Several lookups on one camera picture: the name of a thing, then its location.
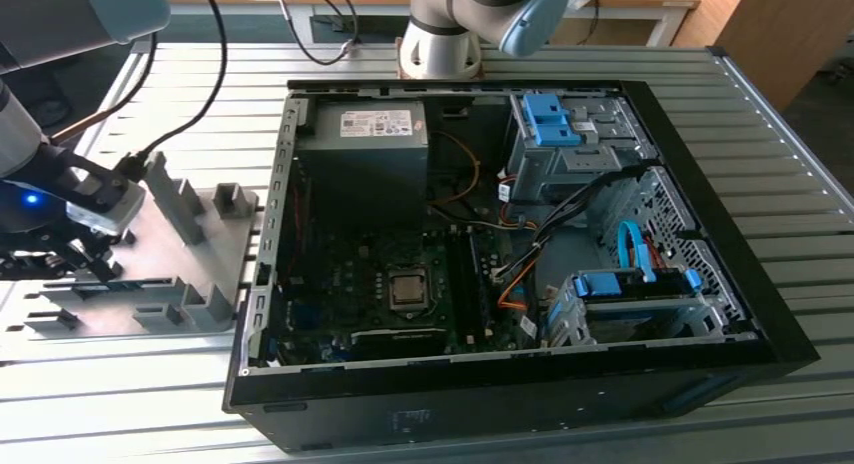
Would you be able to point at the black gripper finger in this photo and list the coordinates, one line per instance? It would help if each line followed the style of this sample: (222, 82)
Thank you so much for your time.
(100, 259)
(34, 266)

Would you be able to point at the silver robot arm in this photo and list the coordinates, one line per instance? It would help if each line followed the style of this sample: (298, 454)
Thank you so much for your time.
(441, 44)

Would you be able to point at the black RAM slot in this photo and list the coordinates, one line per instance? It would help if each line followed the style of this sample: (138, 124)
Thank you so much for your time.
(459, 284)

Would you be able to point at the grey parts rack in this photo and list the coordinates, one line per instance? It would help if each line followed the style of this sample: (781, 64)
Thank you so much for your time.
(200, 264)

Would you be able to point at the black wheeled chair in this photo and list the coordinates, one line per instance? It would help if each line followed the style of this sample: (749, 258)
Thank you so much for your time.
(54, 109)

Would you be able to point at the green motherboard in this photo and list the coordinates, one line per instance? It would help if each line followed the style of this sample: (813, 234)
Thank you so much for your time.
(347, 294)

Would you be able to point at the grey power supply unit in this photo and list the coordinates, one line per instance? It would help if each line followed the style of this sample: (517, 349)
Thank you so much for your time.
(363, 174)

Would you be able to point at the silver CPU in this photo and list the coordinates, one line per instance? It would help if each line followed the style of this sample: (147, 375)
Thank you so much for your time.
(409, 290)

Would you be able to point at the metal CPU socket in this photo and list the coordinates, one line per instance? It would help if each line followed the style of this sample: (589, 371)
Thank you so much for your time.
(409, 311)

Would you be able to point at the black graphics card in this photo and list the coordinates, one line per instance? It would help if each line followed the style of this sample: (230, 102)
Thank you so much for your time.
(396, 341)

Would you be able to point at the black PC case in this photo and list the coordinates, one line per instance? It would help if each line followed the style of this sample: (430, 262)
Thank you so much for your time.
(467, 409)

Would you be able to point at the blue plastic drive latch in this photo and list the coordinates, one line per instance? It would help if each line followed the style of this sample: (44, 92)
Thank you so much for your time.
(549, 121)

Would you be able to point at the hard disk in blue carrier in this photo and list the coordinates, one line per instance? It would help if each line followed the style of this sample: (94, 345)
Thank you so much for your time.
(603, 284)

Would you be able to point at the silver disk bay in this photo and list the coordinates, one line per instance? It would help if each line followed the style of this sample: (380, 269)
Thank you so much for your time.
(641, 314)

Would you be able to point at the wooden cabinet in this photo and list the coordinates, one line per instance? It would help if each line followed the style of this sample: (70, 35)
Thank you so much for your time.
(787, 34)

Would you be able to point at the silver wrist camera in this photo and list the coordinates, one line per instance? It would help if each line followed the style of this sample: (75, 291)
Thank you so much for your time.
(107, 204)

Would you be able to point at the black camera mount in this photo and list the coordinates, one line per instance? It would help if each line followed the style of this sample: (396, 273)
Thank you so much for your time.
(87, 165)

